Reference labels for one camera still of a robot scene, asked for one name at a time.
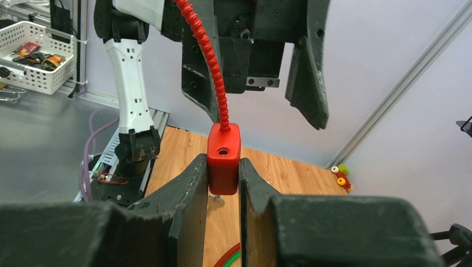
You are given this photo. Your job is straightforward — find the black music stand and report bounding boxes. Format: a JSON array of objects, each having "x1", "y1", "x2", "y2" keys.
[{"x1": 429, "y1": 116, "x2": 472, "y2": 267}]

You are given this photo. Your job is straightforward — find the toy car red green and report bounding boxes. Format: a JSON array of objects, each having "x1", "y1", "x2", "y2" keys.
[{"x1": 331, "y1": 164, "x2": 352, "y2": 192}]

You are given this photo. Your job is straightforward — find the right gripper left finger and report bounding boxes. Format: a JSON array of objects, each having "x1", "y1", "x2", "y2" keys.
[{"x1": 1, "y1": 154, "x2": 208, "y2": 266}]

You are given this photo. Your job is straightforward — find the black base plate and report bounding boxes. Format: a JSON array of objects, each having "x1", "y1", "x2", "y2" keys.
[{"x1": 89, "y1": 157, "x2": 155, "y2": 207}]

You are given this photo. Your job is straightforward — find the green cable lock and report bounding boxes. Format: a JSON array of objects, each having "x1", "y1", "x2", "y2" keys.
[{"x1": 222, "y1": 250, "x2": 241, "y2": 267}]

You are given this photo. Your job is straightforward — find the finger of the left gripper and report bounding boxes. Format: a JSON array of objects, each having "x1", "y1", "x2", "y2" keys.
[
  {"x1": 285, "y1": 1, "x2": 330, "y2": 130},
  {"x1": 181, "y1": 0, "x2": 222, "y2": 122}
]

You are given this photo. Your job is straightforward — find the thick red cable lock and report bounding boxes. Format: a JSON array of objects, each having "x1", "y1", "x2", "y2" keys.
[{"x1": 213, "y1": 243, "x2": 241, "y2": 267}]

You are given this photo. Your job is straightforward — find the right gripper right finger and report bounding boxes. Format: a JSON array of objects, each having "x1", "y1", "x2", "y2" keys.
[{"x1": 239, "y1": 158, "x2": 445, "y2": 266}]

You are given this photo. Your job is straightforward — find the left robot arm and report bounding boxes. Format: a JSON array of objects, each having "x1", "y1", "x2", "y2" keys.
[{"x1": 94, "y1": 1, "x2": 330, "y2": 178}]

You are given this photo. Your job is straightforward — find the white plastic basket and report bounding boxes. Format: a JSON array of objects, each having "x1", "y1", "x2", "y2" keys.
[{"x1": 1, "y1": 21, "x2": 76, "y2": 95}]

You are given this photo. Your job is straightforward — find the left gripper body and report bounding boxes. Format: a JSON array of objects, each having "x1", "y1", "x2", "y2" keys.
[{"x1": 162, "y1": 1, "x2": 302, "y2": 93}]

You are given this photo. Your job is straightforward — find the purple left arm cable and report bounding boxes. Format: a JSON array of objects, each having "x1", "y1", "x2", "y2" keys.
[{"x1": 78, "y1": 108, "x2": 121, "y2": 202}]

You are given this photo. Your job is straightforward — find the red padlock with thin cable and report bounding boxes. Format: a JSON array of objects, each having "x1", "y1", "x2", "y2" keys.
[{"x1": 175, "y1": 1, "x2": 242, "y2": 195}]

